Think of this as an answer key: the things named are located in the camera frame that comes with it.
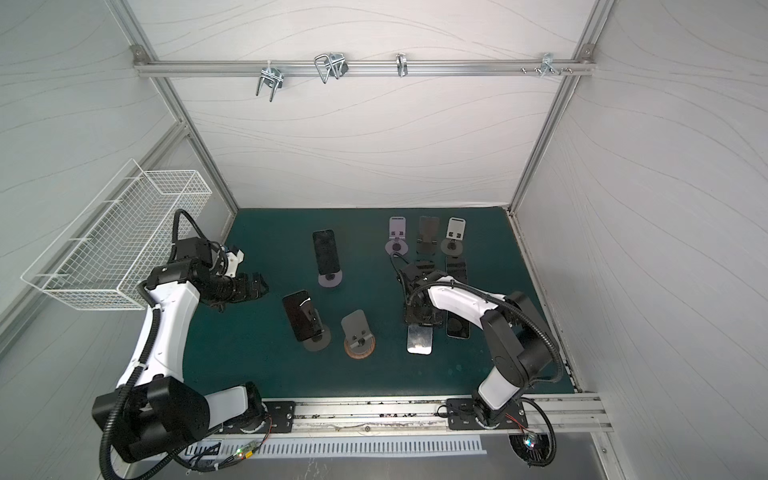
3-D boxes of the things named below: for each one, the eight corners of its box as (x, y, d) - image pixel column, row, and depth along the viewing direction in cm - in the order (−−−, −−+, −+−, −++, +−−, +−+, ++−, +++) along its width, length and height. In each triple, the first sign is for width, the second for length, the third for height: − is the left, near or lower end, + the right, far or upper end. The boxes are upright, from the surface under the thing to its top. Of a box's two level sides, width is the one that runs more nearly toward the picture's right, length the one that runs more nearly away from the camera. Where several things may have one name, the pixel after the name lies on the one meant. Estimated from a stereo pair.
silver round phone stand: (439, 254, 109) (442, 236, 101) (442, 233, 116) (446, 215, 108) (458, 257, 108) (463, 240, 100) (461, 237, 115) (466, 219, 107)
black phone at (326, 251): (324, 283, 102) (314, 255, 89) (321, 260, 108) (312, 231, 95) (342, 279, 103) (335, 251, 90) (338, 257, 109) (331, 228, 96)
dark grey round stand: (307, 349, 86) (302, 342, 82) (322, 328, 91) (319, 320, 86) (318, 356, 85) (314, 349, 80) (333, 334, 89) (330, 326, 85)
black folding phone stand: (416, 254, 109) (419, 231, 99) (415, 239, 114) (418, 216, 104) (436, 254, 109) (441, 231, 99) (434, 239, 114) (439, 216, 104)
